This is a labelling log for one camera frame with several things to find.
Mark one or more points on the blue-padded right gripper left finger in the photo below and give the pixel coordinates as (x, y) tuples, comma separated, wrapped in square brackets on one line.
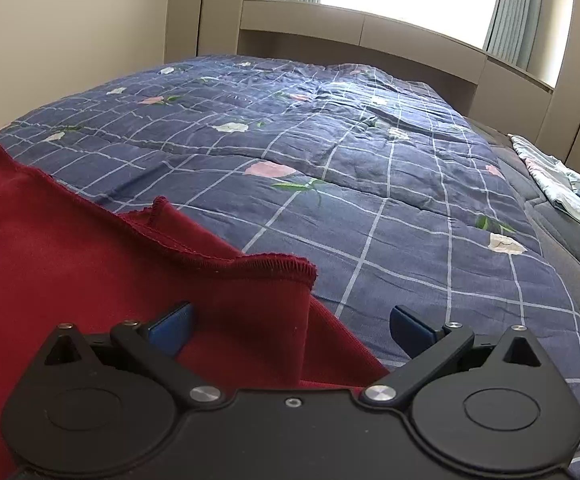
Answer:
[(153, 347)]

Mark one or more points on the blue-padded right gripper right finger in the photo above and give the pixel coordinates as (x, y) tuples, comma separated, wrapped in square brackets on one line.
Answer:
[(433, 353)]

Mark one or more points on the dark red knit sweater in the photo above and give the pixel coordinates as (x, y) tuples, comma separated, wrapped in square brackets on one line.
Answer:
[(256, 323)]

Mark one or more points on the blue plaid floral quilt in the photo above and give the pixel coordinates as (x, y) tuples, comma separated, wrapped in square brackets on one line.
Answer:
[(378, 181)]

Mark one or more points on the light blue floral pillow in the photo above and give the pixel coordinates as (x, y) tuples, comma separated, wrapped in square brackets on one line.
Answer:
[(559, 183)]

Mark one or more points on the beige window bench cabinet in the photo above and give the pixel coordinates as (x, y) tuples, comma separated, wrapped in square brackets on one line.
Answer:
[(472, 81)]

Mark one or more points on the teal right window curtain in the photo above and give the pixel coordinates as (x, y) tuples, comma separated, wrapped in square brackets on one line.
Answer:
[(512, 31)]

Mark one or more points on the beige left wardrobe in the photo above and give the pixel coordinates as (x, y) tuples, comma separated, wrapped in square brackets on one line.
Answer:
[(200, 27)]

